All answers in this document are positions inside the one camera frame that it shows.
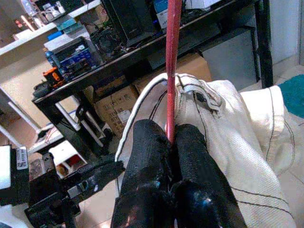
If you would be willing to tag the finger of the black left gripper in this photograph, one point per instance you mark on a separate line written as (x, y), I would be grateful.
(104, 169)
(90, 187)

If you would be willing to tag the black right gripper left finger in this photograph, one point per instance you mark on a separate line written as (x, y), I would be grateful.
(145, 166)

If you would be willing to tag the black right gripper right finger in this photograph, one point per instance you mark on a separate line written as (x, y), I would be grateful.
(197, 171)

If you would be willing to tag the cream white garment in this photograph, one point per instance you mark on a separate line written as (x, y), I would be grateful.
(237, 142)

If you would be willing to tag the white stool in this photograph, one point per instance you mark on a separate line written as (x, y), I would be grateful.
(64, 149)

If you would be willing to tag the small printed cardboard box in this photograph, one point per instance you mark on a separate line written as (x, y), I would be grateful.
(114, 107)

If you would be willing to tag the black round object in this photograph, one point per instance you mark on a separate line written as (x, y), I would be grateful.
(41, 89)

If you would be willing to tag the large cardboard box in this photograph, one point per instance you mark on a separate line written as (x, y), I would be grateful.
(190, 66)

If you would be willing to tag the orange black tool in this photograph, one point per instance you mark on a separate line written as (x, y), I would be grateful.
(54, 77)

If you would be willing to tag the blue black component box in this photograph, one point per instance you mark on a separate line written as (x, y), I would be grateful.
(76, 59)

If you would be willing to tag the grey panel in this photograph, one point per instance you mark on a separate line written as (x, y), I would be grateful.
(228, 57)

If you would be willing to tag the teal floor mat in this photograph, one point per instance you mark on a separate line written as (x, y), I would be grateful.
(292, 95)

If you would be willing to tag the flat white box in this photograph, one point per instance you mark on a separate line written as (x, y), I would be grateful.
(66, 39)

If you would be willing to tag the black metal shelf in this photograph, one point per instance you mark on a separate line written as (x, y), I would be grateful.
(264, 47)

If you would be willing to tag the black computer tower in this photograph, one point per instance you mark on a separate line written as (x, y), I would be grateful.
(130, 21)

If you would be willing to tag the teal box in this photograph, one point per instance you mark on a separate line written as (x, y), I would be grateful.
(66, 25)

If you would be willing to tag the blue white box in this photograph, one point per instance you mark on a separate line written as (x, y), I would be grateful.
(164, 14)

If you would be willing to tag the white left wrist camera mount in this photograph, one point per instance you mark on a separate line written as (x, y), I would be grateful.
(4, 166)

